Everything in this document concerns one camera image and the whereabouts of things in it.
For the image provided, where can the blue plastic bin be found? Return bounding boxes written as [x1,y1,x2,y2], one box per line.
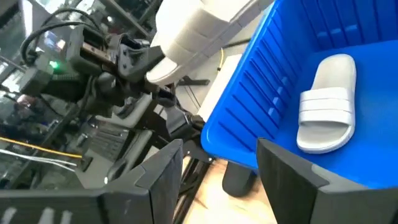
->
[200,0,398,191]

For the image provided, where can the white cables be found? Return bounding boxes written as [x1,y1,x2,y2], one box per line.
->
[0,148,78,172]

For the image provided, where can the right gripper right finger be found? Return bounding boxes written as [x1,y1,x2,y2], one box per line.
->
[256,138,398,224]

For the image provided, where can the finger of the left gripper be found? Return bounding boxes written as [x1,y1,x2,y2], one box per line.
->
[138,81,177,100]
[117,34,165,82]

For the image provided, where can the white slide sandal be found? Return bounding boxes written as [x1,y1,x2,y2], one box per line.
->
[295,53,358,155]

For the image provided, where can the grey slide sandal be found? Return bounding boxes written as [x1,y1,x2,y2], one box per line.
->
[145,0,265,87]

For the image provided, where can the black aluminium frame rails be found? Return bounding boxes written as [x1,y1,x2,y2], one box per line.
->
[172,139,216,224]

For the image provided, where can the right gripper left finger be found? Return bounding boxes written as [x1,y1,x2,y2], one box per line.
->
[0,139,184,224]

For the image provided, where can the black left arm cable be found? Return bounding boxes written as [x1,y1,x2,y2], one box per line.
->
[19,7,105,65]

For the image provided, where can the black keyboard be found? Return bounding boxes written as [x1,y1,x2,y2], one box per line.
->
[89,123,132,156]

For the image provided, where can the black slide sandal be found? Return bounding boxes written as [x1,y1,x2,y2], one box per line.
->
[221,160,257,198]

